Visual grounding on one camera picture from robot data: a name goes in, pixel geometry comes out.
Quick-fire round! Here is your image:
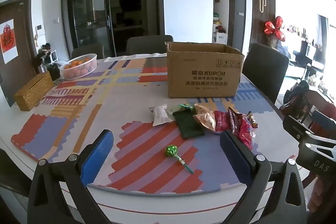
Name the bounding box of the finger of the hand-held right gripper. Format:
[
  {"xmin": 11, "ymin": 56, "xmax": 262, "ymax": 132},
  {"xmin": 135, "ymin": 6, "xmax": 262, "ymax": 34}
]
[{"xmin": 283, "ymin": 115, "xmax": 314, "ymax": 140}]

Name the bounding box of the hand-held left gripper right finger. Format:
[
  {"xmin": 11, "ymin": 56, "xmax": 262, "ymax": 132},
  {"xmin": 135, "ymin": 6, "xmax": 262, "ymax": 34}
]
[{"xmin": 220, "ymin": 130, "xmax": 307, "ymax": 224}]

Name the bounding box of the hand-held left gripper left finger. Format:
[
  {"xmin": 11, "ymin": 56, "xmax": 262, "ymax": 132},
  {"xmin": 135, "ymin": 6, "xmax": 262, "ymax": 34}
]
[{"xmin": 28, "ymin": 130, "xmax": 114, "ymax": 224}]

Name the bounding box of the red pink snack packet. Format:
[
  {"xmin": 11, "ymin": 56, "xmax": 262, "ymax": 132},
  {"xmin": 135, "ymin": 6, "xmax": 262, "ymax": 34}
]
[{"xmin": 227, "ymin": 107, "xmax": 257, "ymax": 150}]

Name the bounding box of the pink checked snack packet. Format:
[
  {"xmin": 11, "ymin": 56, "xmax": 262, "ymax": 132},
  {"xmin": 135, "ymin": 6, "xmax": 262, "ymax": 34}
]
[{"xmin": 214, "ymin": 110, "xmax": 232, "ymax": 133}]

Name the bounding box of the small dark candy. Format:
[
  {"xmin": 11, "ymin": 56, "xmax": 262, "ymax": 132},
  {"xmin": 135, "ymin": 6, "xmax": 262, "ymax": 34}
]
[{"xmin": 246, "ymin": 112, "xmax": 259, "ymax": 128}]

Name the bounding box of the copper foil snack packet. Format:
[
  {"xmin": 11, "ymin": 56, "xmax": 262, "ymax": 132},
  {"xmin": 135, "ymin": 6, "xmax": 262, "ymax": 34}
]
[{"xmin": 193, "ymin": 103, "xmax": 219, "ymax": 133}]

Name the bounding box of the dark green packet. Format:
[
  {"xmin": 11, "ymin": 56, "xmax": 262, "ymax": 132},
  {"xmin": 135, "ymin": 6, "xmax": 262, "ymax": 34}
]
[{"xmin": 174, "ymin": 107, "xmax": 206, "ymax": 139}]

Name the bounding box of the green lollipop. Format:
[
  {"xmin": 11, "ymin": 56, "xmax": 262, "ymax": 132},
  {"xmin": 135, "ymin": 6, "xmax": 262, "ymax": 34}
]
[{"xmin": 164, "ymin": 144, "xmax": 195, "ymax": 174}]

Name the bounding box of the white snack packet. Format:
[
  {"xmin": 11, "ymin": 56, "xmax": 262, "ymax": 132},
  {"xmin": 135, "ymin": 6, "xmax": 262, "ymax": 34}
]
[{"xmin": 149, "ymin": 104, "xmax": 175, "ymax": 127}]

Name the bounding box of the brown cardboard box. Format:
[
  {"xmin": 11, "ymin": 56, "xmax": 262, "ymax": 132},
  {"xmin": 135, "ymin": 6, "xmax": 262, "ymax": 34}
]
[{"xmin": 166, "ymin": 42, "xmax": 245, "ymax": 99}]

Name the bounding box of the person's right hand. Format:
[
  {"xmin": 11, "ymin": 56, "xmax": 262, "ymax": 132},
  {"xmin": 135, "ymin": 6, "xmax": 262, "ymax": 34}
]
[{"xmin": 308, "ymin": 174, "xmax": 336, "ymax": 214}]

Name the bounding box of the chair draped with clothing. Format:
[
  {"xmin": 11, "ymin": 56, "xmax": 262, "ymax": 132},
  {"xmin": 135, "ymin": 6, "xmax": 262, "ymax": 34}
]
[{"xmin": 279, "ymin": 80, "xmax": 317, "ymax": 121}]

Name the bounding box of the colourful patterned table mat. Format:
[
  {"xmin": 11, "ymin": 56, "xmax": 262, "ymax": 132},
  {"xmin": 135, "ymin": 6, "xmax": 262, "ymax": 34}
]
[{"xmin": 10, "ymin": 55, "xmax": 287, "ymax": 191}]

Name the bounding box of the dark grey chair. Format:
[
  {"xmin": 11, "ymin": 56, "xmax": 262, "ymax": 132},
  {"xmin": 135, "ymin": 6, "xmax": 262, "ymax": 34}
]
[
  {"xmin": 71, "ymin": 43, "xmax": 106, "ymax": 59},
  {"xmin": 126, "ymin": 35, "xmax": 174, "ymax": 56},
  {"xmin": 241, "ymin": 43, "xmax": 290, "ymax": 105}
]

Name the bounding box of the white basket of oranges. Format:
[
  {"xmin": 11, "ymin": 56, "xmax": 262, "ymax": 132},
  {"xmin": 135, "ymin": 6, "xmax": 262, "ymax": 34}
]
[{"xmin": 59, "ymin": 53, "xmax": 98, "ymax": 81}]

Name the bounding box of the woven wicker tissue box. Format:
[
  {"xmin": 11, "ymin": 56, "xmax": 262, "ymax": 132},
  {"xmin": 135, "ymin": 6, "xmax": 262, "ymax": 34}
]
[{"xmin": 14, "ymin": 72, "xmax": 54, "ymax": 111}]

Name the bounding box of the small black box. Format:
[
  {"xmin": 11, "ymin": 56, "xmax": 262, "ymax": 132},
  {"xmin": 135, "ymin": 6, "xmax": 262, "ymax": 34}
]
[{"xmin": 47, "ymin": 64, "xmax": 62, "ymax": 81}]

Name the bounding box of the pile of oranges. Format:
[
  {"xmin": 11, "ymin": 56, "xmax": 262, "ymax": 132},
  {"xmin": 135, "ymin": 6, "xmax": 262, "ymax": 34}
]
[{"xmin": 64, "ymin": 57, "xmax": 92, "ymax": 69}]

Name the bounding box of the red foil balloon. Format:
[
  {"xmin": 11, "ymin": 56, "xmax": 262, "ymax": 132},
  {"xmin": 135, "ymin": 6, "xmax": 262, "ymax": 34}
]
[{"xmin": 264, "ymin": 16, "xmax": 287, "ymax": 41}]

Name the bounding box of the dark plush toy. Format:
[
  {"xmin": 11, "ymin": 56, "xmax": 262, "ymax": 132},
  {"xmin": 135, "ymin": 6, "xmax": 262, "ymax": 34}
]
[{"xmin": 33, "ymin": 43, "xmax": 53, "ymax": 67}]

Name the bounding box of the white storage shelf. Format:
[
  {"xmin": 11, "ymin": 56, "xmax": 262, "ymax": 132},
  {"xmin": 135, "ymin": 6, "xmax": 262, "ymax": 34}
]
[{"xmin": 212, "ymin": 13, "xmax": 228, "ymax": 45}]

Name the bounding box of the grey interior door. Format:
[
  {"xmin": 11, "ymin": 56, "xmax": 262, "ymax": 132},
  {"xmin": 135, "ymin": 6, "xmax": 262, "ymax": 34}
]
[{"xmin": 228, "ymin": 0, "xmax": 247, "ymax": 50}]

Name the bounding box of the brown entrance door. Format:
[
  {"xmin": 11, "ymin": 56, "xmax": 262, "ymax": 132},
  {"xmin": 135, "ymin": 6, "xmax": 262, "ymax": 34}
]
[{"xmin": 0, "ymin": 0, "xmax": 38, "ymax": 107}]

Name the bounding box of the red and white door poster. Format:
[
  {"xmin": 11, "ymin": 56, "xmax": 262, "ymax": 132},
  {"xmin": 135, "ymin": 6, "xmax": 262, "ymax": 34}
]
[{"xmin": 0, "ymin": 19, "xmax": 19, "ymax": 64}]

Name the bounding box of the black glass sliding door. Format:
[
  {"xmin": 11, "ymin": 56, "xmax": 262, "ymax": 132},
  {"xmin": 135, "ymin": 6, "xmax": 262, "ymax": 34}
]
[{"xmin": 61, "ymin": 0, "xmax": 166, "ymax": 58}]

